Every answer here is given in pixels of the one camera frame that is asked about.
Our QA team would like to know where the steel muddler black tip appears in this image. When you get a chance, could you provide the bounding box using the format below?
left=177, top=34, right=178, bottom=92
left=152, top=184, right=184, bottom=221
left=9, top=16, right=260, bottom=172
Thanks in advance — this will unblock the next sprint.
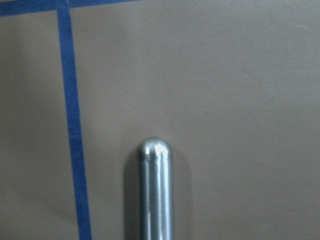
left=138, top=137, right=174, bottom=240

